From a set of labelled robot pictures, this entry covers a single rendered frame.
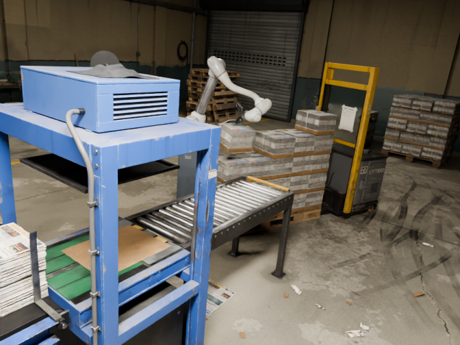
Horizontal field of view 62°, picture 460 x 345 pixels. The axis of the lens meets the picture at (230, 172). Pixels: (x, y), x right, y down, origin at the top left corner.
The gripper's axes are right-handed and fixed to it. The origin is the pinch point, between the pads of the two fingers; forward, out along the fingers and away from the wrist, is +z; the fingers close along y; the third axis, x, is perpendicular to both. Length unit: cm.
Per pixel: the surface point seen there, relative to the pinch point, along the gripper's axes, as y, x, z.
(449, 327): 145, 81, -200
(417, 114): 13, 521, 117
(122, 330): 77, -168, -174
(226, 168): 54, -12, -12
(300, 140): 28, 80, -16
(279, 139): 26, 50, -16
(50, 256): 63, -187, -116
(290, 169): 61, 73, -13
